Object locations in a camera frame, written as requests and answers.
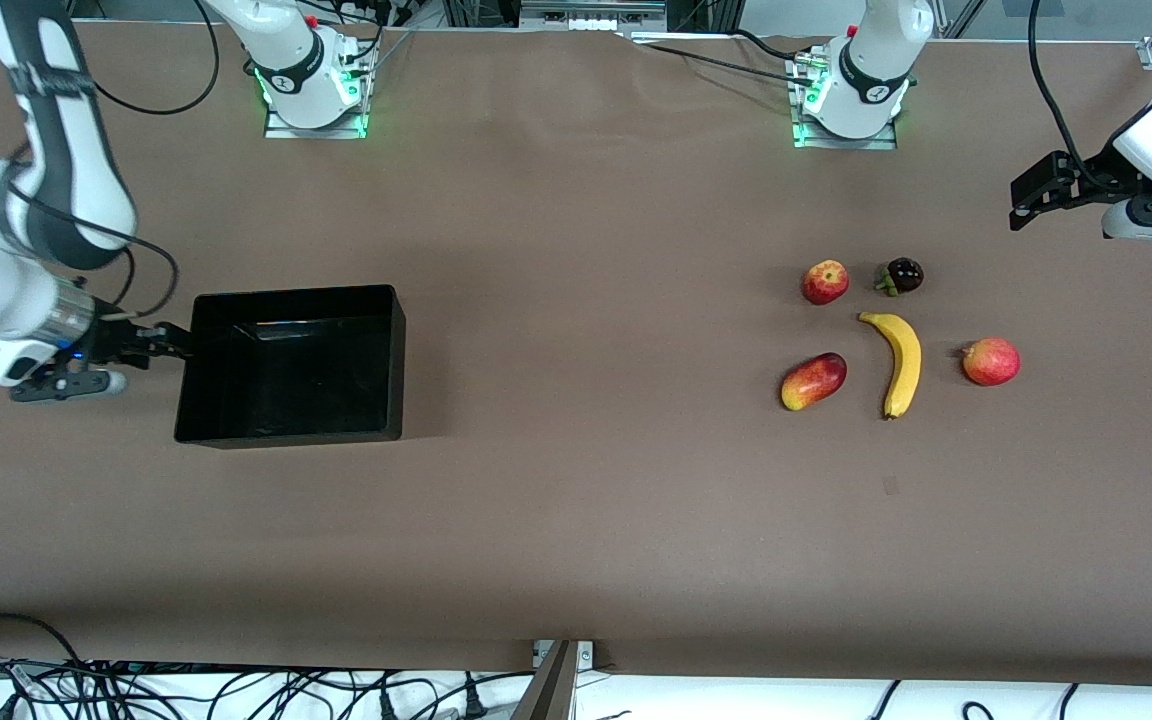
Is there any black plastic box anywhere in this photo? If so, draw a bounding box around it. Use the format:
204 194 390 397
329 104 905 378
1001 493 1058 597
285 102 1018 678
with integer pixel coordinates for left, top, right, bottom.
174 285 407 449

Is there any red apple with yellow patch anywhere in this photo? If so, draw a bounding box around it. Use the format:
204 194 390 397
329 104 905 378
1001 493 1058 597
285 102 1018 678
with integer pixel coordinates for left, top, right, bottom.
801 260 850 306

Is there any dark purple mangosteen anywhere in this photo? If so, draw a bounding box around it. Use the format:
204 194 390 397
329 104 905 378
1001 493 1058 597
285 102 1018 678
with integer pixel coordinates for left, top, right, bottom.
874 257 925 298

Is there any plain red apple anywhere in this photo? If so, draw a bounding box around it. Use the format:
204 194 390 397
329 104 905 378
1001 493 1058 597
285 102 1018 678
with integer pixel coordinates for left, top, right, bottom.
961 337 1022 387

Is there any yellow banana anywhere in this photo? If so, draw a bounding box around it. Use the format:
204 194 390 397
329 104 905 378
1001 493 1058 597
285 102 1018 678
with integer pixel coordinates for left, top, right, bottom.
857 311 923 420

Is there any red yellow mango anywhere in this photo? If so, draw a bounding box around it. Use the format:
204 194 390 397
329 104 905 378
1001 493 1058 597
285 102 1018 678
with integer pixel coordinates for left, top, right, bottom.
780 352 849 412

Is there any large table cover sheet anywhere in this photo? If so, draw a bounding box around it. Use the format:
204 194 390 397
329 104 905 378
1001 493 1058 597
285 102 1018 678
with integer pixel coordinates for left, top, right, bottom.
0 20 1152 687

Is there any metal rack with sockets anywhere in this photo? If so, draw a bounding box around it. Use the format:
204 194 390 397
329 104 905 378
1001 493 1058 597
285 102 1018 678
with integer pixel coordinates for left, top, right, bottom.
519 0 670 34

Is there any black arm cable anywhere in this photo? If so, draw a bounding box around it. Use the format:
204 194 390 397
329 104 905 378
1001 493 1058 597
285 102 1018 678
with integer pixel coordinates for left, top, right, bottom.
91 0 222 116
1028 0 1122 193
6 185 182 323

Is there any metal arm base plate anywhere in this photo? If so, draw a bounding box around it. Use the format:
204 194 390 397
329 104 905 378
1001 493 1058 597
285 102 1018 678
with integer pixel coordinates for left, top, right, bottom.
786 50 899 151
264 45 377 140

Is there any black cable on table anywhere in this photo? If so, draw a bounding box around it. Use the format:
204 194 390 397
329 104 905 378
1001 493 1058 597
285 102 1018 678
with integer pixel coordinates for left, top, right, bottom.
636 28 822 83

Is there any dark metal post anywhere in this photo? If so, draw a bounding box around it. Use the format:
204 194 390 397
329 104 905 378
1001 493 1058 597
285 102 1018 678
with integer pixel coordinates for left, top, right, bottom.
511 640 579 720

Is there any silver metal bracket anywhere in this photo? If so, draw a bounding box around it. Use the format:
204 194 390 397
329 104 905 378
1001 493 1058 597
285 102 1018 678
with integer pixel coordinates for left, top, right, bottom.
533 640 597 671

